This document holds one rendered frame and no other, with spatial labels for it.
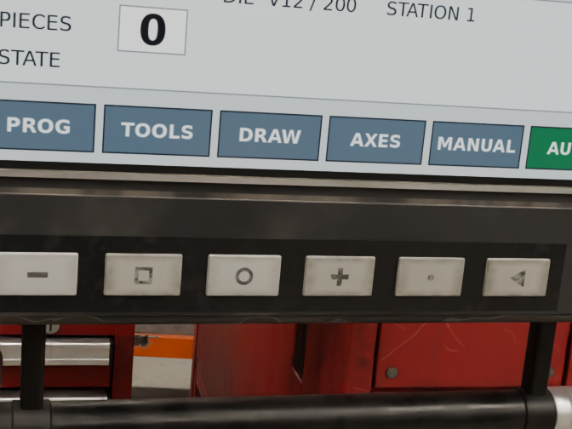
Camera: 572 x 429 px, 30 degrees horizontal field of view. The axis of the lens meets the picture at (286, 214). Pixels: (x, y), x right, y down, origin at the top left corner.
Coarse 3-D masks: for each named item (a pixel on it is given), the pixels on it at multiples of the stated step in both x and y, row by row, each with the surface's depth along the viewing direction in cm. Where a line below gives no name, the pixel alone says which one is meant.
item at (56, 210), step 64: (0, 192) 49; (64, 192) 50; (128, 192) 51; (192, 192) 52; (256, 192) 52; (320, 192) 53; (384, 192) 54; (448, 192) 55; (512, 192) 56; (0, 256) 50; (64, 256) 50; (128, 256) 51; (192, 256) 52; (256, 256) 53; (320, 256) 54; (384, 256) 55; (448, 256) 56; (512, 256) 57; (0, 320) 51; (64, 320) 52; (128, 320) 52; (192, 320) 53; (256, 320) 54; (320, 320) 55; (384, 320) 56; (448, 320) 57; (512, 320) 58
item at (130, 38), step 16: (128, 16) 49; (144, 16) 49; (160, 16) 49; (176, 16) 49; (128, 32) 49; (144, 32) 49; (160, 32) 49; (176, 32) 50; (128, 48) 49; (144, 48) 49; (160, 48) 50; (176, 48) 50
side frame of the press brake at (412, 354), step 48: (240, 336) 143; (288, 336) 117; (336, 336) 98; (384, 336) 96; (432, 336) 97; (480, 336) 98; (192, 384) 182; (240, 384) 142; (288, 384) 116; (336, 384) 98; (384, 384) 97; (432, 384) 98; (480, 384) 100
